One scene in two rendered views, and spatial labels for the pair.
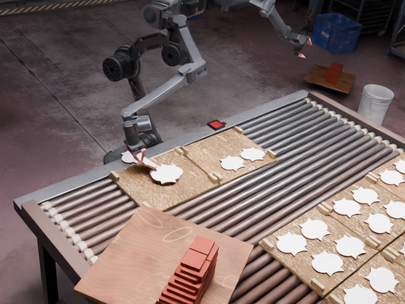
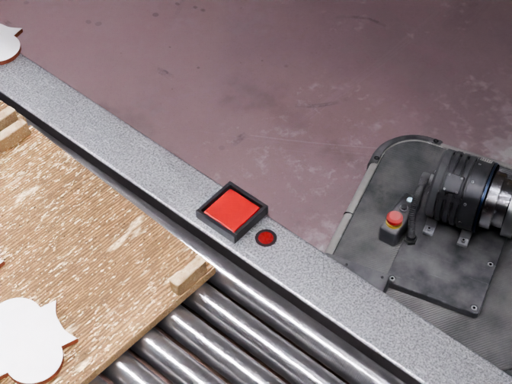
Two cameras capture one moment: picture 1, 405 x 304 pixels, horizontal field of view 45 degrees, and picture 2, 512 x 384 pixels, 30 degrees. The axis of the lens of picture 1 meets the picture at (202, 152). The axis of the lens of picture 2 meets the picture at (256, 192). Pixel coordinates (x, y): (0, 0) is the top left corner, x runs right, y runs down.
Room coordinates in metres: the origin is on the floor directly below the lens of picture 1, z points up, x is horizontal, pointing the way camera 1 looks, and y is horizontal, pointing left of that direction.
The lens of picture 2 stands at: (2.46, -0.94, 2.02)
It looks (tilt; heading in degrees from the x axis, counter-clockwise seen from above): 50 degrees down; 87
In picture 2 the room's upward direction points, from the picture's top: 1 degrees counter-clockwise
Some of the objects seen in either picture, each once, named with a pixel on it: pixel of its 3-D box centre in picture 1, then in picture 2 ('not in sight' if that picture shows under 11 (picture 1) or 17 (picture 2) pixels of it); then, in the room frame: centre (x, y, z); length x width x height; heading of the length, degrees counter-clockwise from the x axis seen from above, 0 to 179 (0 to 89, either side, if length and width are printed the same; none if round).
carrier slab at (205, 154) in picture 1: (228, 155); (24, 264); (2.17, -0.14, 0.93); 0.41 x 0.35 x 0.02; 134
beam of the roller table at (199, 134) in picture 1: (193, 140); (146, 174); (2.33, 0.06, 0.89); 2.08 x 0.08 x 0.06; 136
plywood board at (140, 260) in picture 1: (170, 266); not in sight; (1.25, 0.06, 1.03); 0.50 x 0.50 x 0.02; 72
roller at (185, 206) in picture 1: (246, 176); not in sight; (2.04, -0.25, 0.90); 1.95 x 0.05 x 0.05; 136
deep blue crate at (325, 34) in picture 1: (335, 33); not in sight; (6.41, -1.54, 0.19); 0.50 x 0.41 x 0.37; 35
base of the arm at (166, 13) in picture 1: (169, 19); not in sight; (2.65, 0.28, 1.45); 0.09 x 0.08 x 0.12; 152
